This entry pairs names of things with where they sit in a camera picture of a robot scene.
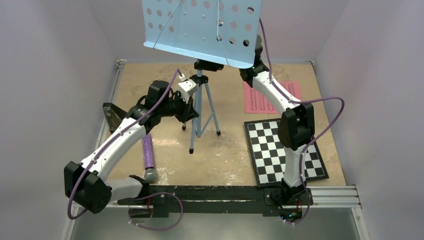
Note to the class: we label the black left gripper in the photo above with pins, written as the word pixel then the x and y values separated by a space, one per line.
pixel 188 112

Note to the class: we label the purple glitter microphone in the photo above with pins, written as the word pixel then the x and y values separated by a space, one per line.
pixel 150 173

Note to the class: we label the black metronome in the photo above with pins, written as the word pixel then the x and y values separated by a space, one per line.
pixel 113 115

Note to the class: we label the light blue music stand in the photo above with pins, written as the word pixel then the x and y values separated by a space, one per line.
pixel 218 31

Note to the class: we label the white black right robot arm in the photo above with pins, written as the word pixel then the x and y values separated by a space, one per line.
pixel 297 121

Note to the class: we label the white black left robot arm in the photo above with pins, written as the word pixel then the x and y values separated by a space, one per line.
pixel 86 183

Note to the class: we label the black white chessboard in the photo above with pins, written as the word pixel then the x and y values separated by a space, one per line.
pixel 268 156

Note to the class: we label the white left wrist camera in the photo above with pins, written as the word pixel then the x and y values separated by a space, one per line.
pixel 187 87

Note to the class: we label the black base frame rail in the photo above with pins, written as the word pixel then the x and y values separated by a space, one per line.
pixel 266 201

